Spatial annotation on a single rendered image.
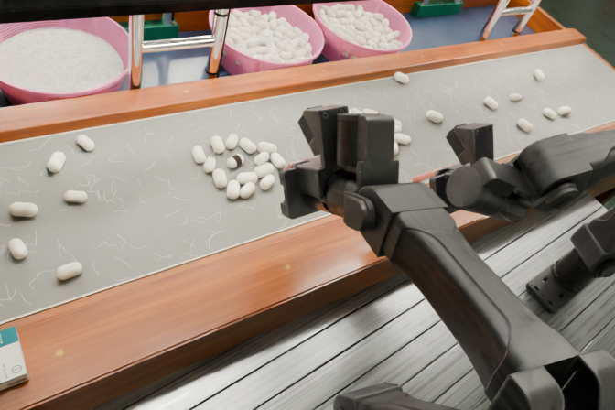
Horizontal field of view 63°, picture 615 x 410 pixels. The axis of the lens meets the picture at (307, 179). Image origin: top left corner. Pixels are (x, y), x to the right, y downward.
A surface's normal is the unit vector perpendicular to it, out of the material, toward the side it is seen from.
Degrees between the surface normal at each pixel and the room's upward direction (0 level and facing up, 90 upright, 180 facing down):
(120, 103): 0
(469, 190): 69
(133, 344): 0
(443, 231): 17
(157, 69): 0
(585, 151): 26
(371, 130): 49
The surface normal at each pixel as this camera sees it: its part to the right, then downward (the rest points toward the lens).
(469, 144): -0.83, 0.22
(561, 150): -0.17, -0.58
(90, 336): 0.26, -0.64
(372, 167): 0.40, 0.15
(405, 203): 0.17, -0.83
